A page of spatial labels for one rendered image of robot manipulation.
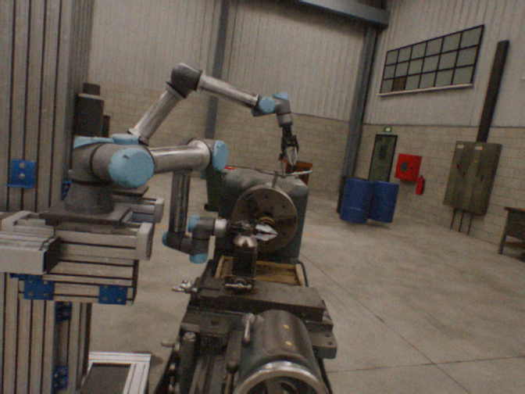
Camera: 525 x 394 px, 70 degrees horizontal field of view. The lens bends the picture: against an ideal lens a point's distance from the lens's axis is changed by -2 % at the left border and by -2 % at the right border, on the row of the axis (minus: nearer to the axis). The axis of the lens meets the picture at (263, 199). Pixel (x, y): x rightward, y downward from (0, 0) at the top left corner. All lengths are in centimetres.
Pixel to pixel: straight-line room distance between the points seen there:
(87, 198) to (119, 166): 18
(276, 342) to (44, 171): 108
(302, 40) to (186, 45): 365
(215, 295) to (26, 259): 54
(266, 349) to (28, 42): 125
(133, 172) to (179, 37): 1087
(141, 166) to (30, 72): 53
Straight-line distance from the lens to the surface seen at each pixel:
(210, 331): 114
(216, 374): 110
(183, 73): 175
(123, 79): 1169
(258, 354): 64
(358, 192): 807
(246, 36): 1233
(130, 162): 114
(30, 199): 153
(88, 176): 126
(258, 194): 178
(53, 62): 148
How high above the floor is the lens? 146
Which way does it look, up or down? 9 degrees down
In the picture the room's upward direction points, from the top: 8 degrees clockwise
